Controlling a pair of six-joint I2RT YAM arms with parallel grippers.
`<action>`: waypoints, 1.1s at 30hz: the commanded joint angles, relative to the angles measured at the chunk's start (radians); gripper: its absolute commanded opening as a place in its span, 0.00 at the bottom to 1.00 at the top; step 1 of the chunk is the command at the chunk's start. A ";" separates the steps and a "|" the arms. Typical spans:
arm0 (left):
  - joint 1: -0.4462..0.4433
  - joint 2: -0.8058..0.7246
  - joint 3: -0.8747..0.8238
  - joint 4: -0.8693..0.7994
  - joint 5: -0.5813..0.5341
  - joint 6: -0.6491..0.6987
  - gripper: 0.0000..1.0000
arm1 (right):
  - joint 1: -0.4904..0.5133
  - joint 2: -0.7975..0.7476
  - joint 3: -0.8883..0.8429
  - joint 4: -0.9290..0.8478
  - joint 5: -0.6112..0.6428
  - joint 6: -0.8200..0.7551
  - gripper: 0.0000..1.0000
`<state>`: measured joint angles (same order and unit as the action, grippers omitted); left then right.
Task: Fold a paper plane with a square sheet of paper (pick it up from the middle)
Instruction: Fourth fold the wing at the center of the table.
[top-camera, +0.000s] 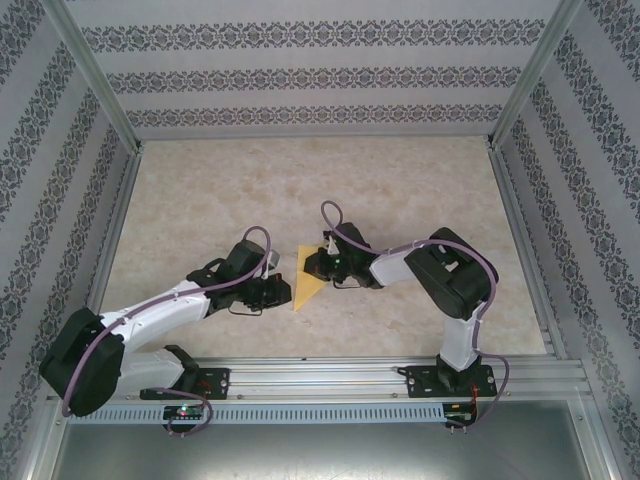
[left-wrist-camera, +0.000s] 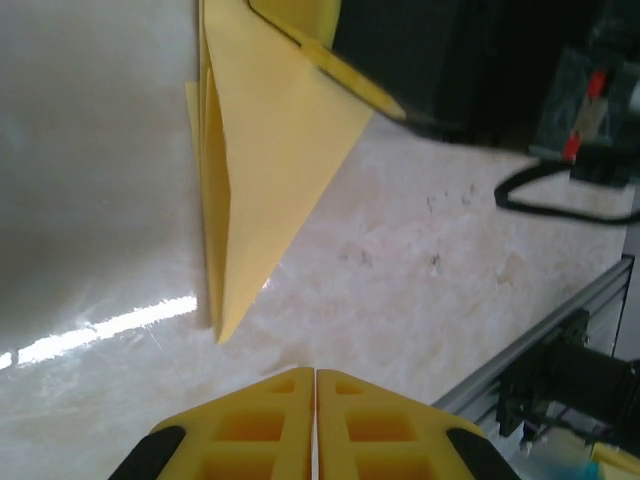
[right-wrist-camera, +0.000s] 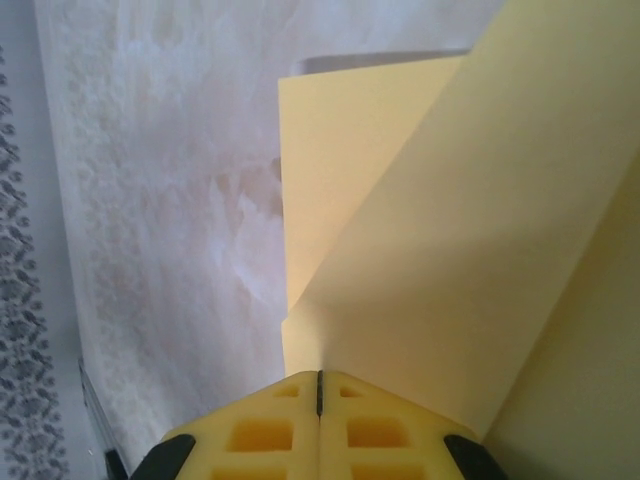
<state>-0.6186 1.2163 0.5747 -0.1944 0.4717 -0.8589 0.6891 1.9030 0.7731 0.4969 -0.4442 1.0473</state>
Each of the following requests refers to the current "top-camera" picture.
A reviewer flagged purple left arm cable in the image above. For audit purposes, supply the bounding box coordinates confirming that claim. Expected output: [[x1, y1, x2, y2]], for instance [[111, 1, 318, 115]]
[[60, 225, 274, 441]]

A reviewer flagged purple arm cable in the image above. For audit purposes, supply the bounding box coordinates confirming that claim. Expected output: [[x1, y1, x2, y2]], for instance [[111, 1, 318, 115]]
[[319, 200, 511, 432], [60, 225, 274, 441]]

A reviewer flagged aluminium mounting rail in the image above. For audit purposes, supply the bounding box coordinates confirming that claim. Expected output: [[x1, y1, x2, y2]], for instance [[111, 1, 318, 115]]
[[47, 356, 594, 402]]

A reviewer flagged small controller board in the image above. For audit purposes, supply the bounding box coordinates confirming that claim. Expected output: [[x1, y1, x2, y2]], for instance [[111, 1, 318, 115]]
[[444, 402, 479, 424], [163, 405, 204, 420]]

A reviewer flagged grey metal panel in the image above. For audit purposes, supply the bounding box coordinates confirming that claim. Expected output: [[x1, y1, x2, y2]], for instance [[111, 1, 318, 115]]
[[49, 423, 609, 480]]

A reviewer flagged slotted grey cable duct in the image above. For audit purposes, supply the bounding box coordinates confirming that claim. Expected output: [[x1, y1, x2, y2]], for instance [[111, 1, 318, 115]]
[[67, 403, 446, 425]]

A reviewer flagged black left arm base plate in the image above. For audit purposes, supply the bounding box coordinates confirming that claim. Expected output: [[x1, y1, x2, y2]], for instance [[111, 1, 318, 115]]
[[139, 367, 231, 401]]

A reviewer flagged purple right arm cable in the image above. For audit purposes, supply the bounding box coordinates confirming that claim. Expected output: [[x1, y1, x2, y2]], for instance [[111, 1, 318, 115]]
[[319, 200, 511, 432]]

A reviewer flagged aluminium side rail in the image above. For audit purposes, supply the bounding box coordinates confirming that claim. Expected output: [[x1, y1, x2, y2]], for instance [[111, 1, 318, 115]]
[[487, 149, 569, 359], [67, 149, 146, 364]]

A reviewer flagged yellow paper sheet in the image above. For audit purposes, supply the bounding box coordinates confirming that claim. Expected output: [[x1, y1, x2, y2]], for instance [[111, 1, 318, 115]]
[[292, 243, 332, 313]]

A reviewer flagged aluminium lower frame bar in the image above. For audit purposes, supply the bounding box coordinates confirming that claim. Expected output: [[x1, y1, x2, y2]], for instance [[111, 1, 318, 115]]
[[17, 392, 69, 480], [574, 394, 624, 480]]

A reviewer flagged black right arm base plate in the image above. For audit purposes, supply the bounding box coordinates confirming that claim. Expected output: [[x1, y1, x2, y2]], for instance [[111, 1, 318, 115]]
[[405, 364, 496, 400]]

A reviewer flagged aluminium frame post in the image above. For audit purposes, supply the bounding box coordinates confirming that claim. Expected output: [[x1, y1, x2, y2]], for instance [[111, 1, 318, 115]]
[[484, 0, 584, 151], [44, 0, 146, 157]]

